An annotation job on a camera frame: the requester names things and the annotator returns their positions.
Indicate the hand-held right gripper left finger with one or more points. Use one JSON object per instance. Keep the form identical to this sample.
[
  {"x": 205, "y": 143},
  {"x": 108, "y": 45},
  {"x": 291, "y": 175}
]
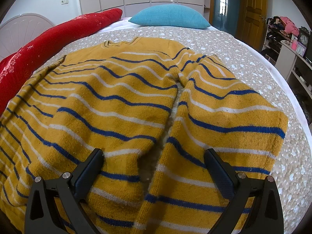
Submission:
[{"x": 87, "y": 173}]

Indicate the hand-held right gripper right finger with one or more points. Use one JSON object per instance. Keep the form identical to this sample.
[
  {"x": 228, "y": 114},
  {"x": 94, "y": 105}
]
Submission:
[{"x": 219, "y": 173}]

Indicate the yellow striped knit sweater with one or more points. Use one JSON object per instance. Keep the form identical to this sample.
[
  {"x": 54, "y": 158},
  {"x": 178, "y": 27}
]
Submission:
[{"x": 121, "y": 102}]

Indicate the beige dotted bedspread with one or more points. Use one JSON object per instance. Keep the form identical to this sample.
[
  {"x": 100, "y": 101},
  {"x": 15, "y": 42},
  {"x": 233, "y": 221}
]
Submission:
[{"x": 243, "y": 53}]

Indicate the white shelf unit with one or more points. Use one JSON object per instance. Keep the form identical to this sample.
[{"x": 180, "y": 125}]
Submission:
[{"x": 296, "y": 65}]

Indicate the red quilt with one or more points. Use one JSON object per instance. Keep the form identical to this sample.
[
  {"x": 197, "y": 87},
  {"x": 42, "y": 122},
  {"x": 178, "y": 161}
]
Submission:
[{"x": 48, "y": 43}]

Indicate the small pink clock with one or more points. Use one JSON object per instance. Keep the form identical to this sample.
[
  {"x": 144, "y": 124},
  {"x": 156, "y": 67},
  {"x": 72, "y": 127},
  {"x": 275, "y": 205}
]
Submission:
[{"x": 299, "y": 48}]

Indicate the teal glass door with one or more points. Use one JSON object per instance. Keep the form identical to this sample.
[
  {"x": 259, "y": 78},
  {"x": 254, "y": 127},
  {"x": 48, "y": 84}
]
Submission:
[{"x": 229, "y": 17}]

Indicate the white headboard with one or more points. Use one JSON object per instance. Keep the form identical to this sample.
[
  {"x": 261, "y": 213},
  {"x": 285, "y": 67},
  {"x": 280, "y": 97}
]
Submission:
[{"x": 19, "y": 29}]

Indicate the black mantel clock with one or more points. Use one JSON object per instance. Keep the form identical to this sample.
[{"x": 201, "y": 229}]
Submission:
[{"x": 304, "y": 37}]

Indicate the pink clothing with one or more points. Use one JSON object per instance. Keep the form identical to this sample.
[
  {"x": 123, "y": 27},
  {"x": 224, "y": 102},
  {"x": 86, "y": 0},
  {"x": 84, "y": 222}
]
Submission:
[{"x": 288, "y": 25}]

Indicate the blue pillow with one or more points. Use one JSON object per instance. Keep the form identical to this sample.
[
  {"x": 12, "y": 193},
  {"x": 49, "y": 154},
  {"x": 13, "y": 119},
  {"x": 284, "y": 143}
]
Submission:
[{"x": 170, "y": 15}]

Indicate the wooden door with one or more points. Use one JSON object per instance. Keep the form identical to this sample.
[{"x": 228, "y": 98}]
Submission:
[{"x": 252, "y": 9}]

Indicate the white wall socket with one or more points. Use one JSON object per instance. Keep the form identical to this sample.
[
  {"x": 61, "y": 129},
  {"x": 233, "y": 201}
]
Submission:
[{"x": 64, "y": 2}]

